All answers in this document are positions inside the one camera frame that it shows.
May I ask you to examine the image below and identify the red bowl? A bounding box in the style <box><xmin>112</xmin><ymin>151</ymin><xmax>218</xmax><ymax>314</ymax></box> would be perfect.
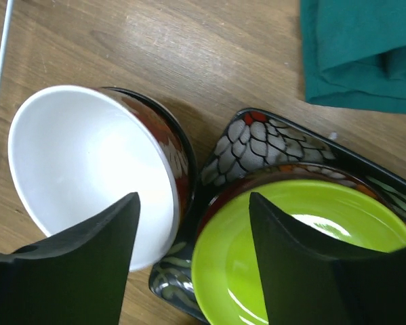
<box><xmin>7</xmin><ymin>84</ymin><xmax>190</xmax><ymax>273</ymax></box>

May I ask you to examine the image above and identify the red floral round plate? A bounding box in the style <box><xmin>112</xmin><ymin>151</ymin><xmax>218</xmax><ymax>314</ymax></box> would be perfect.
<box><xmin>197</xmin><ymin>162</ymin><xmax>390</xmax><ymax>235</ymax></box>

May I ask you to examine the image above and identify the black square floral plate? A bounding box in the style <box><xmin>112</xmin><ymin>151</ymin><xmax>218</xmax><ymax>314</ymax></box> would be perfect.
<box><xmin>149</xmin><ymin>108</ymin><xmax>406</xmax><ymax>322</ymax></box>

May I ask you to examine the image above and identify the green round plate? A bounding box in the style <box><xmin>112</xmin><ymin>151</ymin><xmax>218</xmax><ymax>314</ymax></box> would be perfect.
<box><xmin>191</xmin><ymin>180</ymin><xmax>406</xmax><ymax>324</ymax></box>

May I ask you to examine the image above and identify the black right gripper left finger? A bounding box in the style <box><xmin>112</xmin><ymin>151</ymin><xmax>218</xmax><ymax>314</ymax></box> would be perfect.
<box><xmin>0</xmin><ymin>193</ymin><xmax>140</xmax><ymax>324</ymax></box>

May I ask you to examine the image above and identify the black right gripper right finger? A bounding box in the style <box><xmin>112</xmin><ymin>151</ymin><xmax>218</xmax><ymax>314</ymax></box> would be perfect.
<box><xmin>249</xmin><ymin>192</ymin><xmax>406</xmax><ymax>324</ymax></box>

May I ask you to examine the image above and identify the green hooded garment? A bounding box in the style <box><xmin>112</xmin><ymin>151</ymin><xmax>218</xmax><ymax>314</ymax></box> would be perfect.
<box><xmin>300</xmin><ymin>1</ymin><xmax>406</xmax><ymax>114</ymax></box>

